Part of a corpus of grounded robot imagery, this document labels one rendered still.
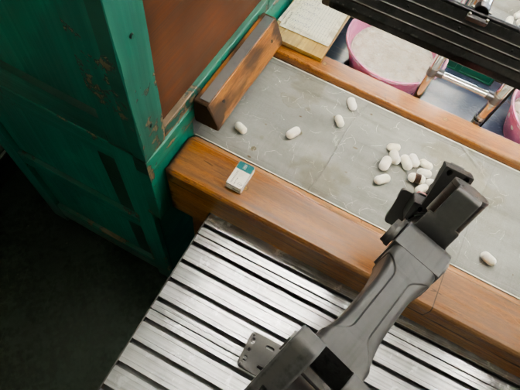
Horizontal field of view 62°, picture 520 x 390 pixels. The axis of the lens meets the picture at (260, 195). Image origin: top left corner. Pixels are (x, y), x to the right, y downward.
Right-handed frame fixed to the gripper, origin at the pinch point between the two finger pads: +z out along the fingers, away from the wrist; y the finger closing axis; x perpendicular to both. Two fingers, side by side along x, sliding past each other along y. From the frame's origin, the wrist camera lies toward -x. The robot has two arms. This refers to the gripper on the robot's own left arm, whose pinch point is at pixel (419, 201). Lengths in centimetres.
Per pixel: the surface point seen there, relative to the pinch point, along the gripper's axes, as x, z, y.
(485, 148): -10.0, 28.0, -11.2
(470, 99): -17, 50, -6
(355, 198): 8.1, 9.0, 10.0
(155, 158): 13, -10, 48
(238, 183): 12.2, -3.2, 32.1
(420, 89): -15.7, 30.8, 7.8
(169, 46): -9, -14, 49
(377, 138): -2.6, 22.1, 11.5
